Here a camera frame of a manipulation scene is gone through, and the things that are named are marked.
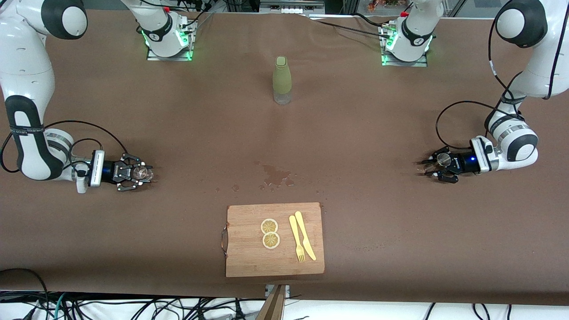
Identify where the yellow plastic fork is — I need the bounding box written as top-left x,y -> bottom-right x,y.
289,215 -> 306,263

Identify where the steel double jigger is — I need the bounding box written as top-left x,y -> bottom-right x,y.
420,152 -> 451,172

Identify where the black cable on table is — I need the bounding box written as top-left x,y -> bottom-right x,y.
307,12 -> 393,39

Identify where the small clear glass beaker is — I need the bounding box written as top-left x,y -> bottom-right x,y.
132,165 -> 155,183

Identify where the green bottle with clear base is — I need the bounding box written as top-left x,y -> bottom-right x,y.
272,56 -> 293,105

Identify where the yellow plastic knife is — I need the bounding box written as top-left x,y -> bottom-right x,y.
295,211 -> 317,261

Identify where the wooden cutting board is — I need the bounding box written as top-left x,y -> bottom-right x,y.
225,203 -> 325,278

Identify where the black looped floor cable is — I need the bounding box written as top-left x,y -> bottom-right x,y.
0,268 -> 50,312

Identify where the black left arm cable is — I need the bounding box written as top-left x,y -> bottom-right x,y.
436,0 -> 569,154

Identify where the grey metal rail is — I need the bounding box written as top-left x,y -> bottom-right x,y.
260,0 -> 325,14

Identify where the teal cable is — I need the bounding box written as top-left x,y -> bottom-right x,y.
52,293 -> 67,320

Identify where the brown table cover sheet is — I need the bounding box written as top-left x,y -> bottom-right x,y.
0,8 -> 569,306

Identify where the wooden beam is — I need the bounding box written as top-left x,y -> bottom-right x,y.
256,284 -> 287,320

